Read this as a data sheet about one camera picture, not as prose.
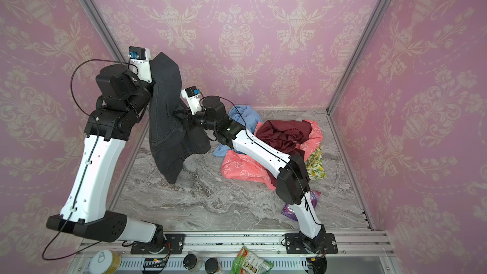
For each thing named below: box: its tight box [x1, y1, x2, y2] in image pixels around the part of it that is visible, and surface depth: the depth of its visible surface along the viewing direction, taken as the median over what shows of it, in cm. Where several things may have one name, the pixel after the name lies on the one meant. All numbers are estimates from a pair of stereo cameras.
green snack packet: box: [229, 245, 274, 274], surface depth 69 cm
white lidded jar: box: [88, 249, 122, 274], surface depth 68 cm
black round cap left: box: [183, 253, 198, 270], surface depth 64 cm
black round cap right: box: [204, 257, 219, 274], surface depth 64 cm
